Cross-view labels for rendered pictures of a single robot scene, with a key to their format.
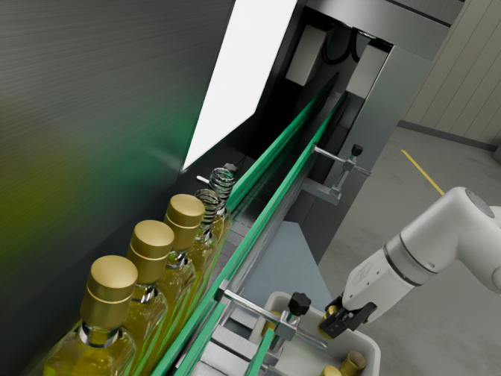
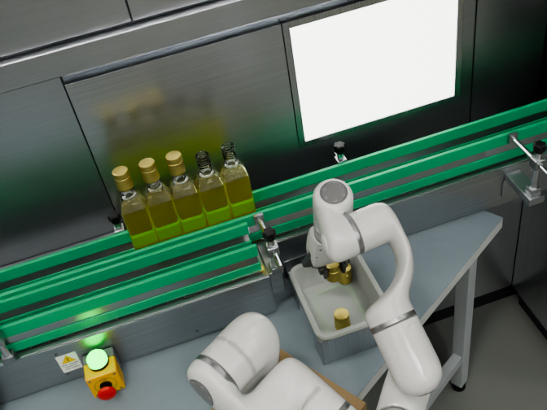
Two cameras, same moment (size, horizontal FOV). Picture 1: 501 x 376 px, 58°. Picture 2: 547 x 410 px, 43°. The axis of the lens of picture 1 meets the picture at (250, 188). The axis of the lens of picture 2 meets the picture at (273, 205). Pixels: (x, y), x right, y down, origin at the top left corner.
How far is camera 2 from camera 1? 1.31 m
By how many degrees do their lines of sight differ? 58
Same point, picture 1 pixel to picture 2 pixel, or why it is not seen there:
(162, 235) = (146, 163)
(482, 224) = (317, 204)
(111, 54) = (163, 86)
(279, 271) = (421, 249)
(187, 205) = (172, 155)
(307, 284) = (435, 268)
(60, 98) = (137, 106)
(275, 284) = not seen: hidden behind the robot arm
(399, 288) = (312, 242)
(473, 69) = not seen: outside the picture
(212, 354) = not seen: hidden behind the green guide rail
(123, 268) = (122, 171)
